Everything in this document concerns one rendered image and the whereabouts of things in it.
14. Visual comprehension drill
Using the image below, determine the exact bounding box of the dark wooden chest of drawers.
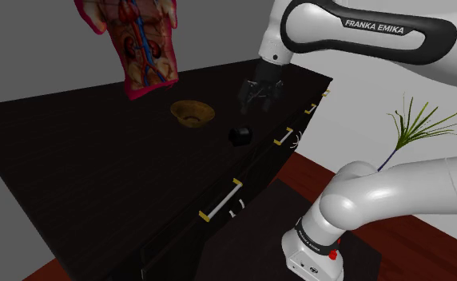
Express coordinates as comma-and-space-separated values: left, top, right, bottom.
0, 57, 334, 281

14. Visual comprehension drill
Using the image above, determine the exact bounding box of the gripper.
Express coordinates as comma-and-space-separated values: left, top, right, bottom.
237, 59, 285, 116

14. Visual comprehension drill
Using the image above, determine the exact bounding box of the green grass plant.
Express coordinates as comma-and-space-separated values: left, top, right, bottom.
376, 95, 457, 173

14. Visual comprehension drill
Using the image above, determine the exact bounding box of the small black cup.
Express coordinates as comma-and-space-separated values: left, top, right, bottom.
228, 127, 252, 148

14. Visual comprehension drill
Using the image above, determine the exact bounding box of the anatomical torso model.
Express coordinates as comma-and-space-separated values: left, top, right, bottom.
74, 0, 180, 101

